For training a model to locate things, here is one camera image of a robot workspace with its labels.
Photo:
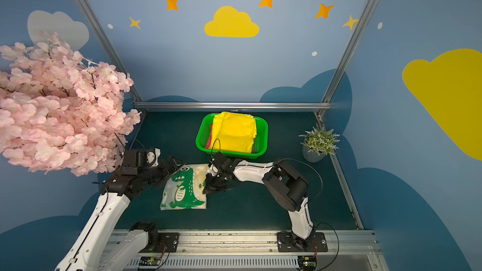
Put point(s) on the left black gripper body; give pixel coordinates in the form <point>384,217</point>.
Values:
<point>166,167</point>

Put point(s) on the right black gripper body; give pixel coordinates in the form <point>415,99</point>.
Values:
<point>214,180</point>

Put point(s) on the white green dinosaur raincoat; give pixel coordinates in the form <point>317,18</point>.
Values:
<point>184,190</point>

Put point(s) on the pink raincoat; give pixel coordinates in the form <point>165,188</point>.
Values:
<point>209,140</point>

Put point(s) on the plain yellow raincoat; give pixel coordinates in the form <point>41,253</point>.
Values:
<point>234,132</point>

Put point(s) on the green plastic mesh basket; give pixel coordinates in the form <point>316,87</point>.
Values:
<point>259,146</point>

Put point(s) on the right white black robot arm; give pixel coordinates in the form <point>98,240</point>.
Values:
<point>286,184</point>

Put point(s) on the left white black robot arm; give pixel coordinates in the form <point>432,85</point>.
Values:
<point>86,252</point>

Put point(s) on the left small circuit board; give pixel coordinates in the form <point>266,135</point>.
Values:
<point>150,262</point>

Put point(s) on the small circuit board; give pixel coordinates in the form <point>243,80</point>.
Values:
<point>150,262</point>
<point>307,263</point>

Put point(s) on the small potted green plant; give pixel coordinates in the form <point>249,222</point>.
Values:
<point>318,143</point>

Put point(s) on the pink cherry blossom tree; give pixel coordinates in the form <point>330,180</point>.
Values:
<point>60,110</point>

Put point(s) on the right small circuit board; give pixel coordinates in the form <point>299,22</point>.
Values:
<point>307,263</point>

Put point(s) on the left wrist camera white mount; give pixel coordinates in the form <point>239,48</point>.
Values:
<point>153,157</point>

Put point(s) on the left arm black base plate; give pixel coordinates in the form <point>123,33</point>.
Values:
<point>167,241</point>

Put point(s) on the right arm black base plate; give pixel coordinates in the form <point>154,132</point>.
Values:
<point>289,242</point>

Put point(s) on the right aluminium frame post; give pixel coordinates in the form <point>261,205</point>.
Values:
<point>365,16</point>

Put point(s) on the aluminium frame post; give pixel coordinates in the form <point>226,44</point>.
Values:
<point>93,21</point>
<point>365,16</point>

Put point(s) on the aluminium front rail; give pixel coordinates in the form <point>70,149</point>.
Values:
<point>257,250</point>

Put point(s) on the left aluminium frame post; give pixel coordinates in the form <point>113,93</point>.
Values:
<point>93,21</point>

